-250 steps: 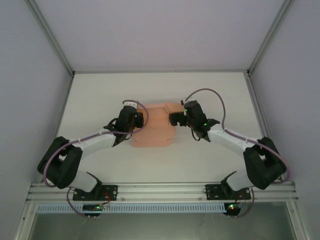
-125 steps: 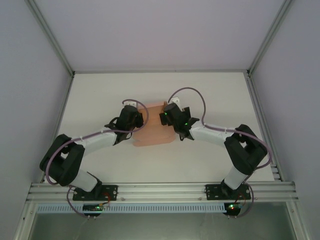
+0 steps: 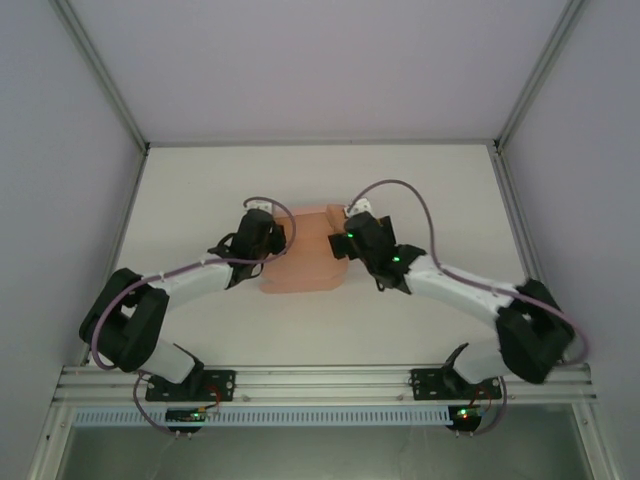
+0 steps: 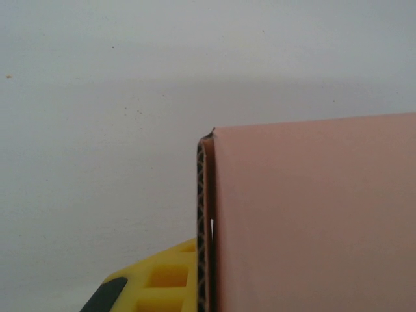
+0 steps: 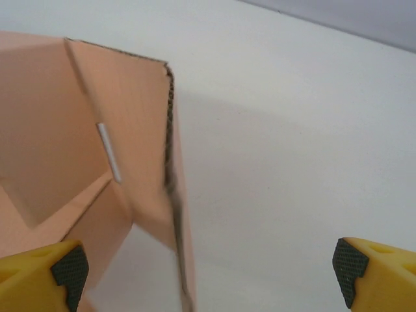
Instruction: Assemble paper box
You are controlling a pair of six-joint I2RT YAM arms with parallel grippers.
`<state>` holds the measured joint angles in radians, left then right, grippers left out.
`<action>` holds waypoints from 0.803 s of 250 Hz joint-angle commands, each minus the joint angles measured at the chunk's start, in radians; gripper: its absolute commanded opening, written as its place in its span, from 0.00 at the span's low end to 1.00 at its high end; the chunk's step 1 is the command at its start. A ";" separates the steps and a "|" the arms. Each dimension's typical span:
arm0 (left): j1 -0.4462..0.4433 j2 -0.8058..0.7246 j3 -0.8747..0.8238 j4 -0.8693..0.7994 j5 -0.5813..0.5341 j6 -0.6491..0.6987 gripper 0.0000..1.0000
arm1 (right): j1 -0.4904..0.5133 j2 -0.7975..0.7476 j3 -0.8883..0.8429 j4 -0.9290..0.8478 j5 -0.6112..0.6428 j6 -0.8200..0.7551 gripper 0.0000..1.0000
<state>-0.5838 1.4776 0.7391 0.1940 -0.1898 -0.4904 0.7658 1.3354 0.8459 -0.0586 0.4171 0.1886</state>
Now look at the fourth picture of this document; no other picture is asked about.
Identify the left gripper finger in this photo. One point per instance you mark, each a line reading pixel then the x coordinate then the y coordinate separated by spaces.
pixel 162 279

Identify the brown cardboard box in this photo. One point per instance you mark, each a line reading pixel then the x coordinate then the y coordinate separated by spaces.
pixel 312 221

